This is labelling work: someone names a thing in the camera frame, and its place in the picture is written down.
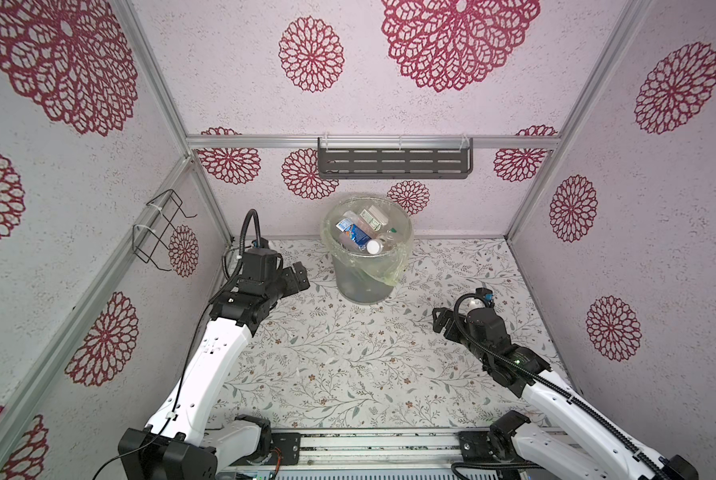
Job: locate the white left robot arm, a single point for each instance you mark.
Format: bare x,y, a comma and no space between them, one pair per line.
175,442

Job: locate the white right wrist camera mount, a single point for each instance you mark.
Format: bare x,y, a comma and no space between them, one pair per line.
483,298

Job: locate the green plastic bin liner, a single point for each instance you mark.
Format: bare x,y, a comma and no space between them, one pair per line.
388,267

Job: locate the dark grey wall shelf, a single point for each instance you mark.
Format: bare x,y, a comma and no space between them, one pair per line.
398,163

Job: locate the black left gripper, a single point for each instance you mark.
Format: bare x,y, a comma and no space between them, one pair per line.
293,286

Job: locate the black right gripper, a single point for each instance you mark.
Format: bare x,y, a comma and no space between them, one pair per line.
449,333

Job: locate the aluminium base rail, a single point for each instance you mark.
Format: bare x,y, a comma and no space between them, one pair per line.
388,453

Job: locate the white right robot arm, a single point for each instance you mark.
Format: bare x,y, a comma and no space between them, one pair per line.
599,449

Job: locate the black wire wall rack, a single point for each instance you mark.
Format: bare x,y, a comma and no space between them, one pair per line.
153,235

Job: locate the clear bottle green label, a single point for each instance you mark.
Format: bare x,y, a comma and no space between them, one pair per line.
375,218

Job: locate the grey mesh waste bin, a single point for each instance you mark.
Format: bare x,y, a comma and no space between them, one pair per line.
367,276

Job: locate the crushed clear bottle blue cap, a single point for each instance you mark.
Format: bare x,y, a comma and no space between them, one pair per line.
351,236

